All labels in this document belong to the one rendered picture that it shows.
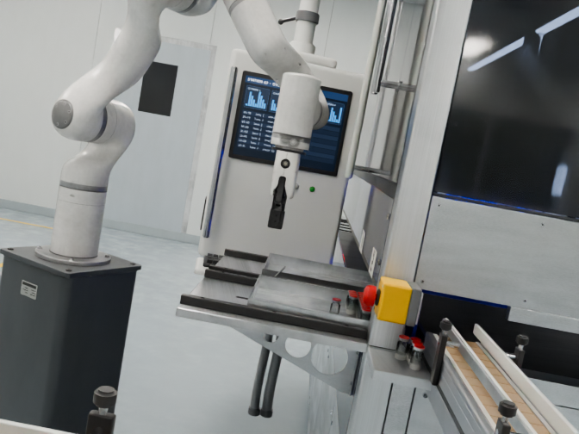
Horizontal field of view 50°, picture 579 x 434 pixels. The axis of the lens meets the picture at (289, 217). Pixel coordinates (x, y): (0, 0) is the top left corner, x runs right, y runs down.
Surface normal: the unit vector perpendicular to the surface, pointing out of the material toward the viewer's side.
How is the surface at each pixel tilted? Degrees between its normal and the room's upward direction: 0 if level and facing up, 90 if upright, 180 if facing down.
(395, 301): 90
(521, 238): 90
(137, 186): 90
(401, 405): 90
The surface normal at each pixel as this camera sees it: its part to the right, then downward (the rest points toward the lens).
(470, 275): -0.04, 0.11
